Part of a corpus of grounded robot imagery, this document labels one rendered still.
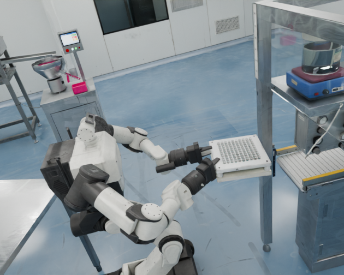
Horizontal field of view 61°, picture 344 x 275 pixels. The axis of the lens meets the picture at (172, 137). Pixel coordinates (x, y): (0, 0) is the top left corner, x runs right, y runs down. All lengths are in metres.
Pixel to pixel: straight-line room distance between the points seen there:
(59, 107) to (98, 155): 2.41
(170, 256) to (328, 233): 0.93
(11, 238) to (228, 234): 1.50
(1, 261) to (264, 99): 1.44
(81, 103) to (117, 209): 2.64
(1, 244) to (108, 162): 0.72
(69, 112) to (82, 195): 2.55
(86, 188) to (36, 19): 5.32
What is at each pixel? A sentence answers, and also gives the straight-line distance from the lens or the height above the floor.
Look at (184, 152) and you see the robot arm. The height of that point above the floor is 1.05.
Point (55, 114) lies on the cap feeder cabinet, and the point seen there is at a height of 0.60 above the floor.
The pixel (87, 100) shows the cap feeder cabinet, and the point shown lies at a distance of 3.58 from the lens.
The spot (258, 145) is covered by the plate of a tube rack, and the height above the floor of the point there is 1.04.
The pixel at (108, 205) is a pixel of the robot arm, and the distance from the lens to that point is 1.06.
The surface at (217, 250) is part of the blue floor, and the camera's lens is 2.35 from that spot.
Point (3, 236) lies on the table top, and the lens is 1.75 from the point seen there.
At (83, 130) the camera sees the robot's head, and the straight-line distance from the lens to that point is 1.22.
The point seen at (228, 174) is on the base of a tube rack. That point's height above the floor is 1.00.
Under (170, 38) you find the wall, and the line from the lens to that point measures 6.55.
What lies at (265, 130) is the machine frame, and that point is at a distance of 1.64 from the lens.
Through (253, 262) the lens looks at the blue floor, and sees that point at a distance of 2.28.
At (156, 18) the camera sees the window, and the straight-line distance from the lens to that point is 6.42.
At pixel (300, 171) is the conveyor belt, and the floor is 0.83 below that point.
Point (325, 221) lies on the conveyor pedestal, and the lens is 1.92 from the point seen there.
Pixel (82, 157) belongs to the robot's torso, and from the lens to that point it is 1.25.
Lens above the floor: 1.86
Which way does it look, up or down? 31 degrees down
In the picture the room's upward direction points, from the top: 12 degrees counter-clockwise
